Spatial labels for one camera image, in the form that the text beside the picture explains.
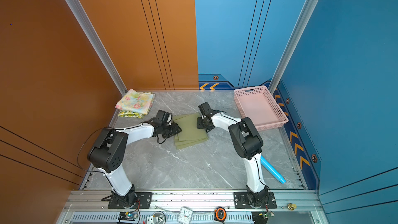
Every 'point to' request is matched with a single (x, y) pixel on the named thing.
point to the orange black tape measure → (219, 214)
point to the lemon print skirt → (130, 114)
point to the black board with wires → (261, 217)
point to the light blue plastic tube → (272, 169)
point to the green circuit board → (129, 215)
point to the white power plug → (151, 220)
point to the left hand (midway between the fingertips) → (181, 129)
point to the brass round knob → (291, 206)
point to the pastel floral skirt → (139, 102)
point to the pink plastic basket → (258, 104)
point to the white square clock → (185, 215)
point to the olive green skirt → (190, 135)
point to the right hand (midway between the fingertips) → (199, 125)
